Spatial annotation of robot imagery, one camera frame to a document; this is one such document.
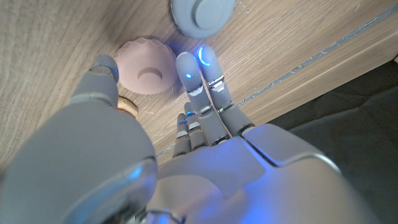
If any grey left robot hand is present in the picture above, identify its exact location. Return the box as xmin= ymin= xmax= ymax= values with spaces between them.
xmin=0 ymin=45 xmax=379 ymax=224

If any pale pink toy disk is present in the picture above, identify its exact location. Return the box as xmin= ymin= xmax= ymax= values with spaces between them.
xmin=113 ymin=37 xmax=178 ymax=96

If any grey toy disk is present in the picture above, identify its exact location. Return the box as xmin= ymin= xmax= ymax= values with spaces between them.
xmin=169 ymin=0 xmax=236 ymax=40

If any large tan toy disk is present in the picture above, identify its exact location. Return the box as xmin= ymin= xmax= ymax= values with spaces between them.
xmin=117 ymin=95 xmax=139 ymax=119

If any black backdrop cloth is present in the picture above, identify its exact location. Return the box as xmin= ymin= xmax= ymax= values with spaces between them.
xmin=267 ymin=58 xmax=398 ymax=224

